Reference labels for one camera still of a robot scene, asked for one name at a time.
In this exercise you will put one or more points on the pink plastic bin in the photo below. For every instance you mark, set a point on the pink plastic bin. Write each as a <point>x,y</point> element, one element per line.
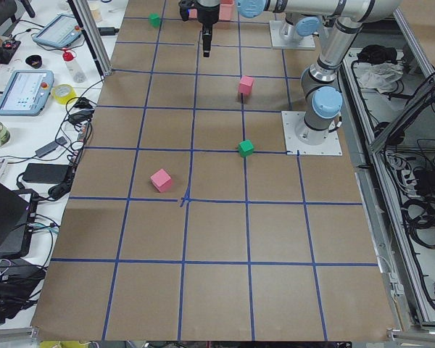
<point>226,11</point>

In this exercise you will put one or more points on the green cube far corner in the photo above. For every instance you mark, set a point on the green cube far corner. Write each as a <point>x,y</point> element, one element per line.
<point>154,20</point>

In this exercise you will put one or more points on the pink cube near centre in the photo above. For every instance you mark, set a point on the pink cube near centre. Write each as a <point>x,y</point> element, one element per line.
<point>245,85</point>

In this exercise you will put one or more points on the pink cube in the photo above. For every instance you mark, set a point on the pink cube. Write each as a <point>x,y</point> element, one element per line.
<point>245,85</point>
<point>161,180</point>

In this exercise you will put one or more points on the green cube centre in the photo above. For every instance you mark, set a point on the green cube centre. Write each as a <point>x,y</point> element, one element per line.
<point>245,148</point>

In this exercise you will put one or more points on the red cap squeeze bottle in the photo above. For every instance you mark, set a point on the red cap squeeze bottle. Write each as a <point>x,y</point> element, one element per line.
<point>73,67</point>

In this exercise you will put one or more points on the far teach pendant tablet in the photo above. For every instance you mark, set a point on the far teach pendant tablet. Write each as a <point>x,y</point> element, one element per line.
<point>61,32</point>

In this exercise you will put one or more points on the teach pendant tablet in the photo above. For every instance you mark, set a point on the teach pendant tablet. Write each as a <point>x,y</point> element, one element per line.
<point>61,32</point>
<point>26,93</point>

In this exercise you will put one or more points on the pink cube front left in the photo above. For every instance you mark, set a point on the pink cube front left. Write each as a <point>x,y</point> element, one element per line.
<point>161,180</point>

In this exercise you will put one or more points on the yellow tape roll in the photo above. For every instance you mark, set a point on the yellow tape roll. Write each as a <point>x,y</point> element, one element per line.
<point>63,93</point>

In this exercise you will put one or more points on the black small bowl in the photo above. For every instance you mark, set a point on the black small bowl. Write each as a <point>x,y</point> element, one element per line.
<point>34,61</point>

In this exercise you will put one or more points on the white crumpled cloth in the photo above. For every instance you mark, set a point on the white crumpled cloth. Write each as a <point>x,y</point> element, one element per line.
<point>382,77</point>

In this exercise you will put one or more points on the near teach pendant tablet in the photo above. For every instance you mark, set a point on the near teach pendant tablet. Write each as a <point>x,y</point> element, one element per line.
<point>26,93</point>

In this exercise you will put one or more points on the black power brick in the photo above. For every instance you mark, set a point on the black power brick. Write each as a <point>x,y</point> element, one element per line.
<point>45,173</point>

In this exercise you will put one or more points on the black laptop computer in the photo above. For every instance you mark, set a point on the black laptop computer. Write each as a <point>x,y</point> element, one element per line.
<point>17,213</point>

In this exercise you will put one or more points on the aluminium frame post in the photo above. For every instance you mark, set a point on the aluminium frame post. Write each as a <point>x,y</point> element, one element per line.
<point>81,11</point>

